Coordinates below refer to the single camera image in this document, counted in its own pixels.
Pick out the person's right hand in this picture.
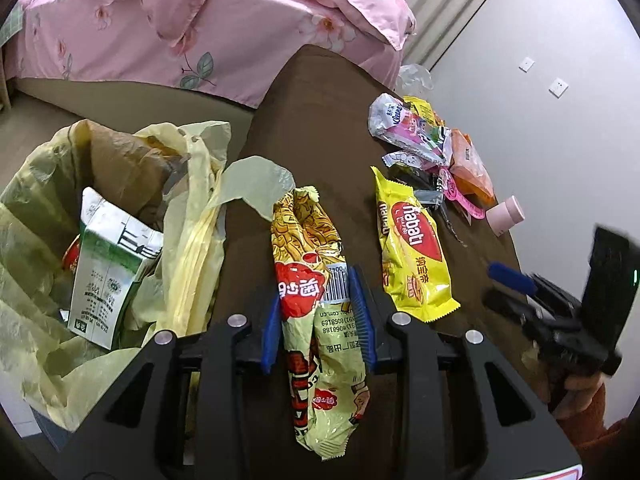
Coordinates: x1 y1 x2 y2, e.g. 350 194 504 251
547 370 607 420

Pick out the black and grey clip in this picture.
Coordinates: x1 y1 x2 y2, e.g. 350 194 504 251
392 165 447 212

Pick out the yellow and pink snack packet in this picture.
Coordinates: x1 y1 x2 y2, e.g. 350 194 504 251
395 96 452 166

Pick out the pink floral bed sheet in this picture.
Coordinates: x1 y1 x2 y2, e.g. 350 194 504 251
4 0 402 109

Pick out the pink cylindrical jar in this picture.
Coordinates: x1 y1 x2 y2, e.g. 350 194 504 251
486 196 526 237

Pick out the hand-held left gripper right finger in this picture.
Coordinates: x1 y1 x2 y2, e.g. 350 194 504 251
349 266 584 480

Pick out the red wrapper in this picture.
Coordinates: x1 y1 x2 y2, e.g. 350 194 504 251
62 235 84 277

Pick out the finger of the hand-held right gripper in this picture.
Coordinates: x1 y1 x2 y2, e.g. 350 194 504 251
481 290 558 335
487 261 583 317

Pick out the yellow wafer packet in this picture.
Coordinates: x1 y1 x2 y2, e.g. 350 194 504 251
371 166 461 323

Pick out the brown tablecloth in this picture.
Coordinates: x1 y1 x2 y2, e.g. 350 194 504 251
200 44 556 480

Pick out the brown bed base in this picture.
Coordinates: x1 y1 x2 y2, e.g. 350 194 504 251
10 76 256 128

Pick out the yellow plastic trash bag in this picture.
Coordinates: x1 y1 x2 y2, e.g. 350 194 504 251
0 119 296 433

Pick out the white pleated curtain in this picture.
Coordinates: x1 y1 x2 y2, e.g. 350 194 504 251
370 0 518 96

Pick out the small white printed wrapper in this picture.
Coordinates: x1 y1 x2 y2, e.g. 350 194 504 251
383 150 447 169

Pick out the green and white milk carton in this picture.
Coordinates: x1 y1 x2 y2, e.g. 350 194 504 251
67 187 164 350

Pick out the orange snack packet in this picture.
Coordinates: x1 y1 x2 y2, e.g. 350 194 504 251
448 129 496 206

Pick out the clear plastic bag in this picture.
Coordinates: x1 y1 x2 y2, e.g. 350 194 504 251
397 62 435 92

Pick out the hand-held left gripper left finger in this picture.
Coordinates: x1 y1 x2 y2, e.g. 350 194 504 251
54 294 283 480

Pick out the yellow instant noodle packet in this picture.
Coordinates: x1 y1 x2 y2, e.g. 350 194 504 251
271 186 372 461

